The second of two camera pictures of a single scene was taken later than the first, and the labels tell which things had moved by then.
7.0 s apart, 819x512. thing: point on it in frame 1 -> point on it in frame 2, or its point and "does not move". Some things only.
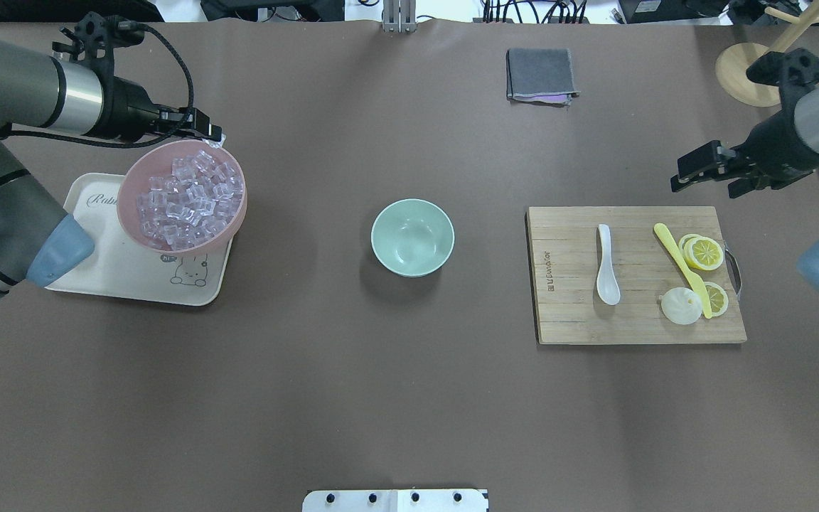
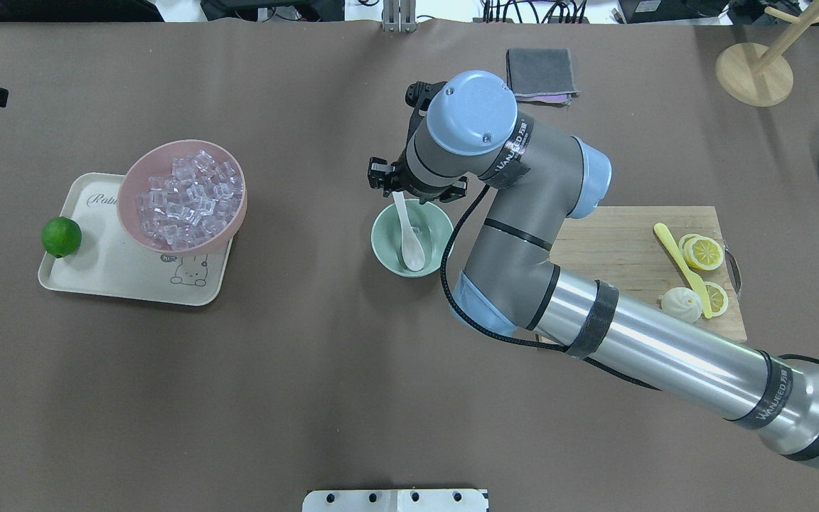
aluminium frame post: [399, 16] does not move
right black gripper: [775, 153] -> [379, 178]
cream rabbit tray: [120, 268] does not move
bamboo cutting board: [564, 251] does not move
